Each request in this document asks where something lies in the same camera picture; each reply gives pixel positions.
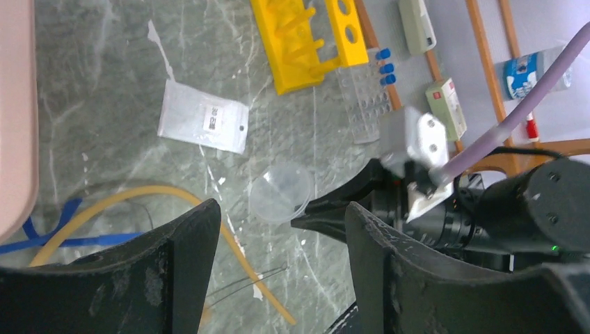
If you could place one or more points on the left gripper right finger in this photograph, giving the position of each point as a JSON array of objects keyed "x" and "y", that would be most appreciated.
[{"x": 403, "y": 286}]

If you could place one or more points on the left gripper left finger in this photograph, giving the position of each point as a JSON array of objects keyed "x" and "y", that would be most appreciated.
[{"x": 154, "y": 283}]

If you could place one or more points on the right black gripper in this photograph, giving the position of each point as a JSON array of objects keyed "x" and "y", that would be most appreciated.
[{"x": 449, "y": 225}]

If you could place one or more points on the small blue cap tube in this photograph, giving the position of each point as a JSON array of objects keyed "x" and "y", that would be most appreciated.
[
  {"x": 388, "y": 80},
  {"x": 388, "y": 68},
  {"x": 383, "y": 54}
]

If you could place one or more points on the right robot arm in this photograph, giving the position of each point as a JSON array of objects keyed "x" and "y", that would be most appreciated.
[{"x": 539, "y": 215}]

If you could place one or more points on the clear acrylic tube rack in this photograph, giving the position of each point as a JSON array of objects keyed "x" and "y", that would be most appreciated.
[{"x": 365, "y": 99}]

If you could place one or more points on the orange wooden shelf rack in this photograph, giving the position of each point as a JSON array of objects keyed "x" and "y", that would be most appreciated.
[{"x": 472, "y": 37}]

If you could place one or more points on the green white box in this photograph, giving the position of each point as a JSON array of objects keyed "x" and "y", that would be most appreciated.
[
  {"x": 444, "y": 104},
  {"x": 418, "y": 29}
]

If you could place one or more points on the white paper packet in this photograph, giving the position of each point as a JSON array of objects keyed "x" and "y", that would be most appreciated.
[{"x": 192, "y": 116}]

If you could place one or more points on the yellow test tube rack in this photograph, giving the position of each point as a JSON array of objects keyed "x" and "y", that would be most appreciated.
[{"x": 292, "y": 50}]

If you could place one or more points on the pink plastic bin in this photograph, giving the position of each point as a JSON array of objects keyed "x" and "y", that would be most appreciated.
[{"x": 19, "y": 115}]

